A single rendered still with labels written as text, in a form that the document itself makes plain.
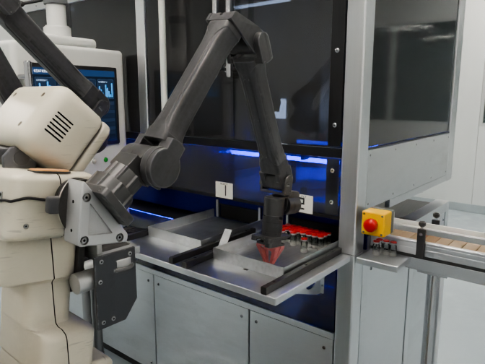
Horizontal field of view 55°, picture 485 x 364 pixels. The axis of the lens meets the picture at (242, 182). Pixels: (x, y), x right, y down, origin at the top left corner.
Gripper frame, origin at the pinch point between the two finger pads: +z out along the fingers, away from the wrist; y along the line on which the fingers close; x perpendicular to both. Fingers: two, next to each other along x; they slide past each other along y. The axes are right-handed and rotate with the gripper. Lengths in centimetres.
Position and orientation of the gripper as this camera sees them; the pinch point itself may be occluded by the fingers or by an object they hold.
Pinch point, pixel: (268, 266)
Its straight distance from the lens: 131.4
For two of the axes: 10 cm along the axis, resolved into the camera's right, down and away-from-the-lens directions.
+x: -7.7, -1.2, 6.2
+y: 6.3, -0.2, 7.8
